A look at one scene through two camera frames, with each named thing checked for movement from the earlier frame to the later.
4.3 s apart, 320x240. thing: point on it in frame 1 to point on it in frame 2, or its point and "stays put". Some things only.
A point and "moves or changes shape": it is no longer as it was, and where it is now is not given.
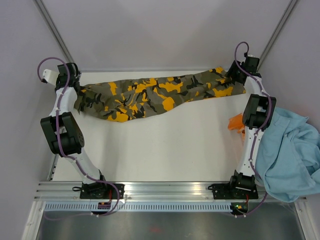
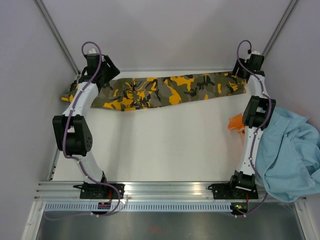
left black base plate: [101, 191] stays put
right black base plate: [226, 191] stays put
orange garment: [236, 123] stays put
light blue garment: [288, 163] stays put
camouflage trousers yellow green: [128, 99] moves or changes shape
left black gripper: [58, 81] to [112, 71]
